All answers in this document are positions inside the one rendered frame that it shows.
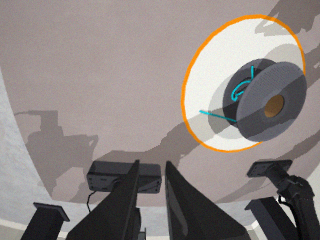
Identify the orange painted ring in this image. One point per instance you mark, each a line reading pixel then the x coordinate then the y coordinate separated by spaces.
pixel 202 46

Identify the white circular mat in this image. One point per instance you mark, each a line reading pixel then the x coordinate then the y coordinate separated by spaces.
pixel 230 49

